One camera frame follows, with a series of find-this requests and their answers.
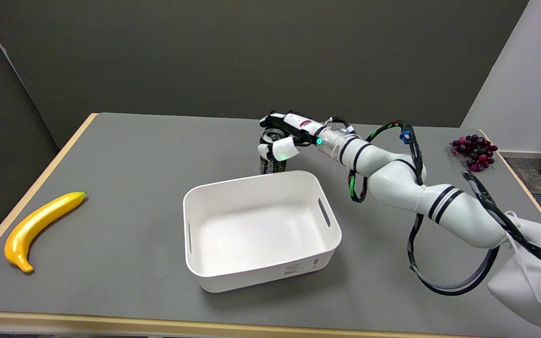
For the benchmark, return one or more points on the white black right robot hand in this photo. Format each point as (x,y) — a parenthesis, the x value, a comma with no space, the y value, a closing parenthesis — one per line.
(294,129)

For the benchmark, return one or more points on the black soda can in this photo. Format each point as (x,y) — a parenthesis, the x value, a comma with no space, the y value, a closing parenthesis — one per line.
(270,157)

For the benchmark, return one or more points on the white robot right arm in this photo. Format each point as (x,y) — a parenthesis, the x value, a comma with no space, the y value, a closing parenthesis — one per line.
(444,202)

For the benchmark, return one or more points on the white plastic storage bin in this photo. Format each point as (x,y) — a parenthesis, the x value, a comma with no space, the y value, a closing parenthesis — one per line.
(258,230)

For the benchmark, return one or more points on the dark red grape bunch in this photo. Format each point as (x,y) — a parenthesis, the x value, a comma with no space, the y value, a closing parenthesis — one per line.
(475,151)

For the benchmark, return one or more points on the yellow plastic banana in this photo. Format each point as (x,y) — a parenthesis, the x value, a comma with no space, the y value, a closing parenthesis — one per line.
(34,226)

